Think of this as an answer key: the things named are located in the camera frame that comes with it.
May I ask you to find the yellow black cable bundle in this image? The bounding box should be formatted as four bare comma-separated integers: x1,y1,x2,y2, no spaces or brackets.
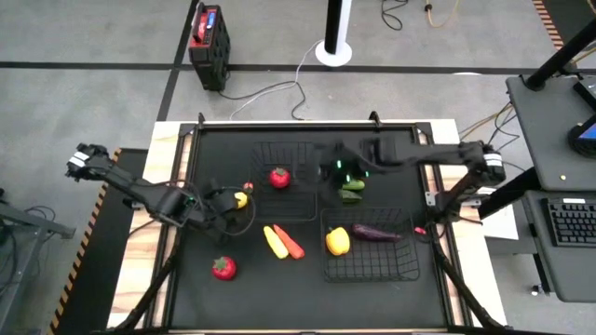
458,101,521,164

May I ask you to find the yellow floor cable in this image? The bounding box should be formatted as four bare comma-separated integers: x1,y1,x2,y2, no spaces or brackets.
424,0,461,28

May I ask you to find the black keyboard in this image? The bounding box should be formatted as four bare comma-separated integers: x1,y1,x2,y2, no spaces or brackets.
542,196,596,248

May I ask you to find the black looped floor cable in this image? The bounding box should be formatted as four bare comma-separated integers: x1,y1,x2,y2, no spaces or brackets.
380,0,410,32

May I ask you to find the white paper sheet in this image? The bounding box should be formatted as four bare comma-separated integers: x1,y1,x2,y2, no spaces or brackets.
481,204,521,241

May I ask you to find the monitor on round stand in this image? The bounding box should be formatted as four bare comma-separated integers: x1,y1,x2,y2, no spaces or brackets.
566,114,596,159

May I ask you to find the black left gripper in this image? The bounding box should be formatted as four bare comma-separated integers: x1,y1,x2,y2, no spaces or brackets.
204,185,251,222

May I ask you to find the orange carrot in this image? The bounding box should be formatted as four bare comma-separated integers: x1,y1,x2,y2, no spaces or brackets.
273,223,306,261

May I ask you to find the white floor cable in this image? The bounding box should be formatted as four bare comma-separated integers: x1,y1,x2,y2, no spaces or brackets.
229,39,323,121

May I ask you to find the yellow bell pepper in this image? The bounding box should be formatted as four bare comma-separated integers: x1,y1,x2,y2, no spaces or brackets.
325,226,351,257

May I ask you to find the white black pole stand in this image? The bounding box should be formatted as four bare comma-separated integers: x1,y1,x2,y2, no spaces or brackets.
315,0,354,68

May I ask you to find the grey keyboard tray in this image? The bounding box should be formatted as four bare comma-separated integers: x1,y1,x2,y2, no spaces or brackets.
521,189,596,303

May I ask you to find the black table edge frame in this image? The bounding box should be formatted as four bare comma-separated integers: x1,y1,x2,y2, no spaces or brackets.
165,120,462,334

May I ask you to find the black wire basket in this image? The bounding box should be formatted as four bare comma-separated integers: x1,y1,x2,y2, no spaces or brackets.
319,208,420,284
251,141,318,222

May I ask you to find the black hazard striped mat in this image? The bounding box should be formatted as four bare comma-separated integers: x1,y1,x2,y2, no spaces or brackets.
46,147,150,335
532,0,596,51

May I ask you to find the grey desk shelf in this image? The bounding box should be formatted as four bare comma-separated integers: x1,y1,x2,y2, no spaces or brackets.
506,74,596,193

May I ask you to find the purple eggplant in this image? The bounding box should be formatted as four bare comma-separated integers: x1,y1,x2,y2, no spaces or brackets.
351,223,403,244

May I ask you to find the black frame strut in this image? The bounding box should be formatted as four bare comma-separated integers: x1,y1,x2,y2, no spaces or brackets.
432,241,507,332
114,253,181,332

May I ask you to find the grey metal stand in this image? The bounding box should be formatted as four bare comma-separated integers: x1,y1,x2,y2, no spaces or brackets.
0,188,76,335

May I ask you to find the red black battery box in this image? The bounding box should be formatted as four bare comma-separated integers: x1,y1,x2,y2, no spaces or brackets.
188,3,232,92

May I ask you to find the black pole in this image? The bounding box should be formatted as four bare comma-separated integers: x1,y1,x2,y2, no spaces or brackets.
524,17,596,92

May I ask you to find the red tomato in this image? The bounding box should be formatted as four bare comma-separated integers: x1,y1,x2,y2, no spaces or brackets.
211,256,237,282
268,167,291,190

